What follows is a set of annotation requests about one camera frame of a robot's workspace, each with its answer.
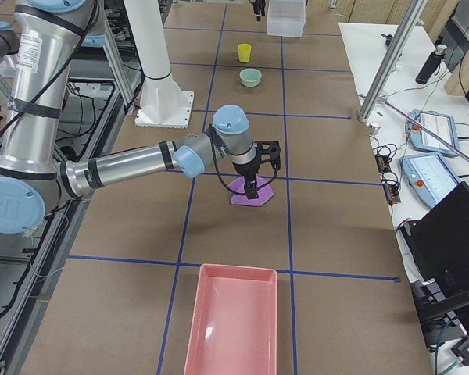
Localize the teach pendant tablet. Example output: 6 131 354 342
400 152 461 209
406 109 460 157

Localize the pink plastic tray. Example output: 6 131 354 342
184 264 277 374

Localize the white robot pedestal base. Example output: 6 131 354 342
124 0 195 128

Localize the aluminium frame post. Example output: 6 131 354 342
358 0 428 123

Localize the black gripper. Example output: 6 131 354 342
233 155 261 198

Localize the yellow plastic cup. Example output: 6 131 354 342
237 43 252 63

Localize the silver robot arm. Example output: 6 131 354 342
0 1 263 234

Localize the clear plastic bin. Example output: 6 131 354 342
267 0 306 38

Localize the purple microfiber cloth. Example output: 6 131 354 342
228 177 274 207

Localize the mint green bowl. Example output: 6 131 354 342
239 68 263 88

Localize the near teach pendant tablet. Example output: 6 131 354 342
400 152 461 209

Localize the black water bottle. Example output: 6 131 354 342
415 44 447 84

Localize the far teach pendant tablet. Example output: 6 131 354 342
406 109 460 157

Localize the grabber stick green tip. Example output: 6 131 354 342
381 99 469 163

